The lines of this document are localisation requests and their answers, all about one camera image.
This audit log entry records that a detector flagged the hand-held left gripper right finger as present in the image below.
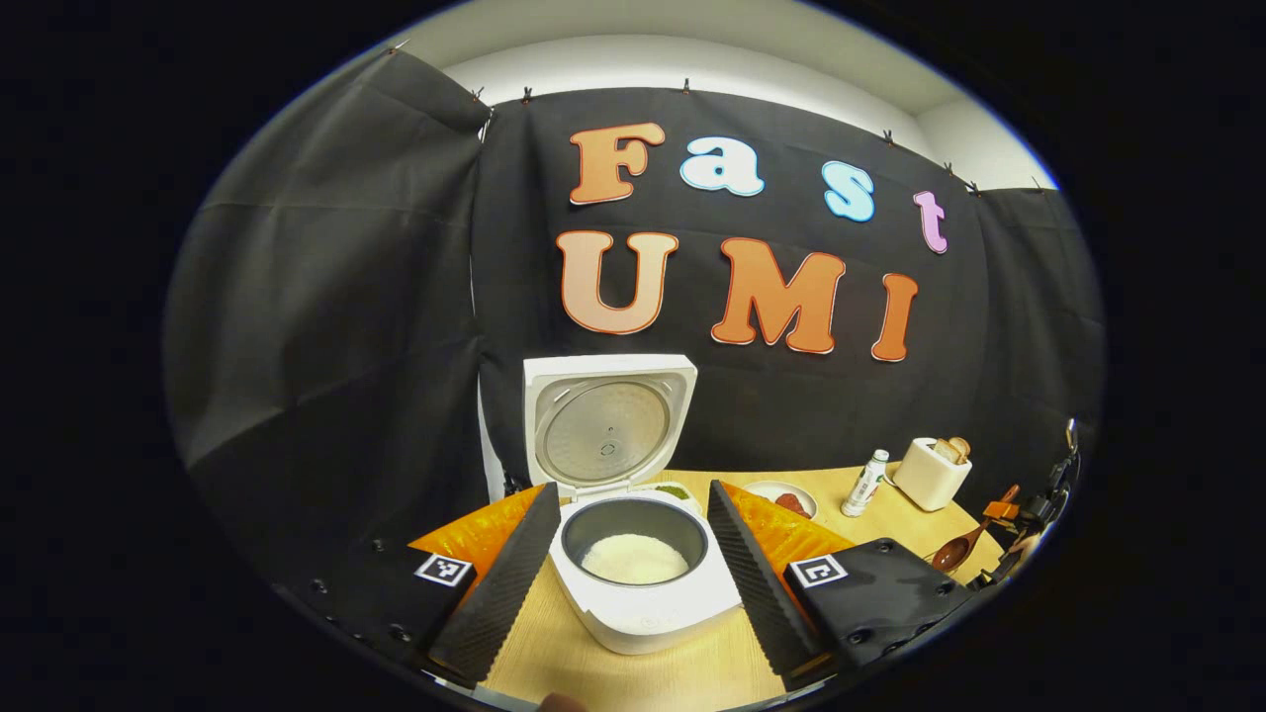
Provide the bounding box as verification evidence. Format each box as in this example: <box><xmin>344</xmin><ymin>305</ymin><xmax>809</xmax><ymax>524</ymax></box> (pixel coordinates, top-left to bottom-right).
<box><xmin>707</xmin><ymin>480</ymin><xmax>978</xmax><ymax>693</ymax></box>

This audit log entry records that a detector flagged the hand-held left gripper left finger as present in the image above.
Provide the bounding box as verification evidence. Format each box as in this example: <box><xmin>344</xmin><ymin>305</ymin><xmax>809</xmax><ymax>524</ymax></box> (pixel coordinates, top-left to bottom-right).
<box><xmin>277</xmin><ymin>483</ymin><xmax>563</xmax><ymax>690</ymax></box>

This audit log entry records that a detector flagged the brown wooden spoon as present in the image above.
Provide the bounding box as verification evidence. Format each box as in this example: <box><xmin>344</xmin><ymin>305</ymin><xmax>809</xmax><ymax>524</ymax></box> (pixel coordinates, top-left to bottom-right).
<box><xmin>930</xmin><ymin>485</ymin><xmax>1022</xmax><ymax>575</ymax></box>

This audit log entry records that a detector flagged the white rice cooker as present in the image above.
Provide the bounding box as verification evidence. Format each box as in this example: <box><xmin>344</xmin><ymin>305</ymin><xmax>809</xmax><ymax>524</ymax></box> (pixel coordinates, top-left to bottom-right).
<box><xmin>521</xmin><ymin>354</ymin><xmax>743</xmax><ymax>656</ymax></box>

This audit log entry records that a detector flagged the white rice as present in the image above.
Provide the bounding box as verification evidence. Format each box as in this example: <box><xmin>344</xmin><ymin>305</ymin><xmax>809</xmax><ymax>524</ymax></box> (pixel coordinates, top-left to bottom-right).
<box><xmin>581</xmin><ymin>534</ymin><xmax>690</xmax><ymax>586</ymax></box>

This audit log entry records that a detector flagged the white toaster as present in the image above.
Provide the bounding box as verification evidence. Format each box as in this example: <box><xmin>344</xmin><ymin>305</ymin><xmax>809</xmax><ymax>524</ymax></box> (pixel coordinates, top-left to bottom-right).
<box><xmin>893</xmin><ymin>437</ymin><xmax>973</xmax><ymax>512</ymax></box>

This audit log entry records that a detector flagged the round white plate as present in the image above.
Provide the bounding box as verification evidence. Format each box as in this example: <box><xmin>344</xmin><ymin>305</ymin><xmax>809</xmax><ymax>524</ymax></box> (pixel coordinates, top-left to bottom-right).
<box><xmin>742</xmin><ymin>480</ymin><xmax>819</xmax><ymax>520</ymax></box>

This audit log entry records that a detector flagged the white bottle with green label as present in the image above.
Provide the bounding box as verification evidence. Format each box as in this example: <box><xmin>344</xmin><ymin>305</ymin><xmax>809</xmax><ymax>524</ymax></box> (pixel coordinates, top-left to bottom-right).
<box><xmin>841</xmin><ymin>450</ymin><xmax>890</xmax><ymax>518</ymax></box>

